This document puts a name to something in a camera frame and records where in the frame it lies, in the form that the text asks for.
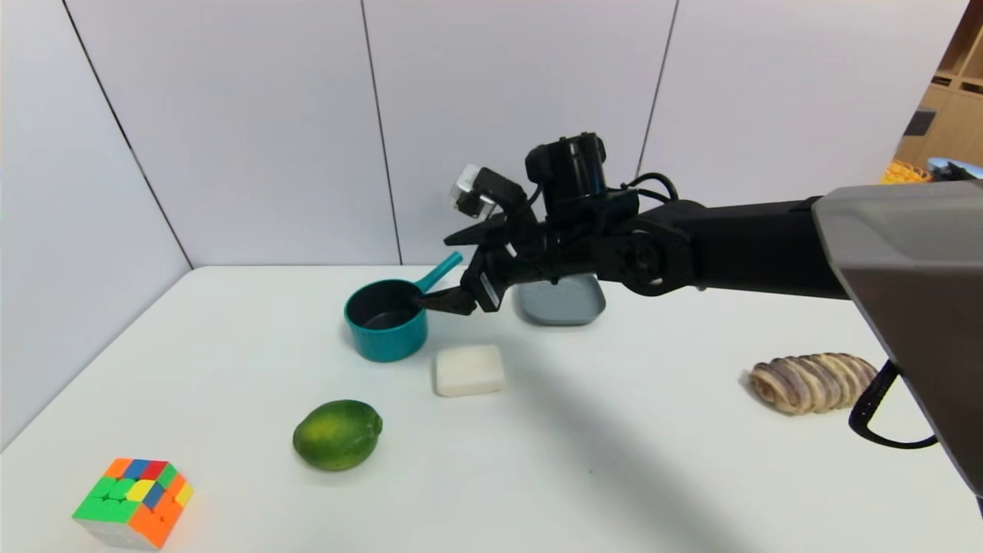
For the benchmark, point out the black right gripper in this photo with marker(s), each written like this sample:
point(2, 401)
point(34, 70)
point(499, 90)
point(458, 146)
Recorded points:
point(487, 289)

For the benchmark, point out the black and grey right robot arm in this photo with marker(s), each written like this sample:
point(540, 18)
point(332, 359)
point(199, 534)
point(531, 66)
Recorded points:
point(768, 246)

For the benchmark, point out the grey square dish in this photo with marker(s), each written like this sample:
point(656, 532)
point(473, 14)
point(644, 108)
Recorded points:
point(561, 309)

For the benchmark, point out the white soap bar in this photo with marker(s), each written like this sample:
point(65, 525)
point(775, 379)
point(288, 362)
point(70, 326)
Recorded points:
point(469, 370)

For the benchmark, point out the green lime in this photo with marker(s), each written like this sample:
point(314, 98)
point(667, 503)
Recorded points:
point(336, 435)

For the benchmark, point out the striped brown bread loaf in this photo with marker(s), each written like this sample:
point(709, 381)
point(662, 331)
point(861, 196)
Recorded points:
point(806, 384)

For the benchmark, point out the colourful puzzle cube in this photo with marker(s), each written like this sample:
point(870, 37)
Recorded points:
point(127, 503)

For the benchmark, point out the black bag with blue top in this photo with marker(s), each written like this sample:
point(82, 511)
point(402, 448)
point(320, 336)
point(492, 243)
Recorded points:
point(956, 169)

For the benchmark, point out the wooden shelf unit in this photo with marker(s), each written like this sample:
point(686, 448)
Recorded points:
point(952, 100)

